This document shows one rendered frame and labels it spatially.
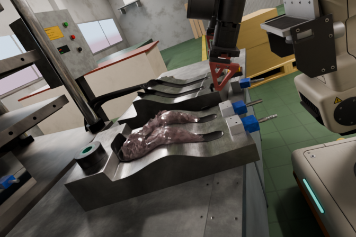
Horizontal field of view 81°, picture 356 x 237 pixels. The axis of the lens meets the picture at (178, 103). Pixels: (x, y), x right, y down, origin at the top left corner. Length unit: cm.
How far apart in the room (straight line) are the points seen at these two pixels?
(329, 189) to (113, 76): 311
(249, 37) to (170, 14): 747
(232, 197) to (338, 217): 67
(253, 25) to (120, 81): 213
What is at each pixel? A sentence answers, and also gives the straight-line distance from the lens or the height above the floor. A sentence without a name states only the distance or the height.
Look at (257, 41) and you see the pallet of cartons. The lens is 281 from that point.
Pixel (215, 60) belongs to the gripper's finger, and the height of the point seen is 107.
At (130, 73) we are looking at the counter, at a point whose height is 66.
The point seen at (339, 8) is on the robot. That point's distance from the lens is 76.
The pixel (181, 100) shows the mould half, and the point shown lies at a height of 88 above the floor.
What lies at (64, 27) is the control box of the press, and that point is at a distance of 151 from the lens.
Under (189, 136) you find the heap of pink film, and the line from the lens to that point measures 58.
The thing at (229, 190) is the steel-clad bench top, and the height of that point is 80.
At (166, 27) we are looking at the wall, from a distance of 1007.
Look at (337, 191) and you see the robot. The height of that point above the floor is 28.
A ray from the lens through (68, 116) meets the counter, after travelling 431.
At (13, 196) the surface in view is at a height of 81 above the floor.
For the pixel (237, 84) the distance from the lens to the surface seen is 92.
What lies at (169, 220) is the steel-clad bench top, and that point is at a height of 80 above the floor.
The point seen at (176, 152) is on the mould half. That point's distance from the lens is 53.
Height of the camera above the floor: 118
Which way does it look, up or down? 22 degrees down
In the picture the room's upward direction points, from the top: 23 degrees counter-clockwise
